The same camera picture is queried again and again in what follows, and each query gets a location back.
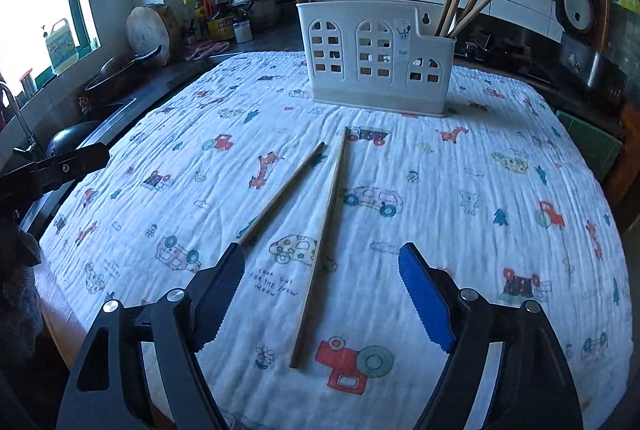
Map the black frying pan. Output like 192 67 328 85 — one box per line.
84 44 164 94

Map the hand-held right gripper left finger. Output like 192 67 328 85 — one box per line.
55 241 247 430

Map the black gas stove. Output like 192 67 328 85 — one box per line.
457 28 561 87

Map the yellow tin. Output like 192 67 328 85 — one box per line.
206 18 236 42

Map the black wok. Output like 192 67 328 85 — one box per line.
47 120 104 156

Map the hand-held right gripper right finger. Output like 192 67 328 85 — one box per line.
397 243 586 430

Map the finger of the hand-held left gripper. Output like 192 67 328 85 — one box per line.
34 141 111 187

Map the metal pot with lid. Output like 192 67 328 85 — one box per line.
231 0 282 29

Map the white printed cloth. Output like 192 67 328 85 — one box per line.
37 50 631 430

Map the green box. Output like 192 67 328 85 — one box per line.
555 110 624 182

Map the black rice cooker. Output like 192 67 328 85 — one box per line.
556 0 609 84

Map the white plastic chopstick holder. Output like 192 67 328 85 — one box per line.
296 0 457 118

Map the round wooden cutting board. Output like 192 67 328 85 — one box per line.
126 4 181 64

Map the metal faucet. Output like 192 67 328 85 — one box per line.
0 83 44 157

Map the white detergent bottle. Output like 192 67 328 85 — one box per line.
42 18 80 74

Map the black countertop appliance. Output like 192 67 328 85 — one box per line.
597 53 629 112

